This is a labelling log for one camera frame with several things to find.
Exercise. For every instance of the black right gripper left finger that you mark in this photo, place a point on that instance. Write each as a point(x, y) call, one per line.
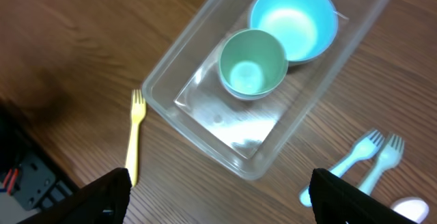
point(105, 200)

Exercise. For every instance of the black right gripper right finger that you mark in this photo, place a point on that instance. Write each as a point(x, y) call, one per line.
point(334, 201)

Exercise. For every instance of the yellow plastic fork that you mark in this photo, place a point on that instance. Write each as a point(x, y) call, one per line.
point(137, 114)

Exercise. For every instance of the clear plastic container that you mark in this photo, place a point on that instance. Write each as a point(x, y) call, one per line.
point(245, 136)

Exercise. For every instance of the green plastic cup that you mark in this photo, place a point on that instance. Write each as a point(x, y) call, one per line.
point(252, 61)

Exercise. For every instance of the blue plastic bowl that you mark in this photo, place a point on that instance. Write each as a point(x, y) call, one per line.
point(305, 28)

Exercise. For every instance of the blue plastic cup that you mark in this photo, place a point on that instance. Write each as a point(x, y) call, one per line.
point(248, 97)

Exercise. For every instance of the light blue plastic fork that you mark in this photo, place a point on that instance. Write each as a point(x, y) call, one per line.
point(363, 149)

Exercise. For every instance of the teal plastic fork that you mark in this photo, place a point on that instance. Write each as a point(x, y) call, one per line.
point(388, 158)

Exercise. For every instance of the white plastic spoon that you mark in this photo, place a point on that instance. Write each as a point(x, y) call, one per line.
point(413, 208)

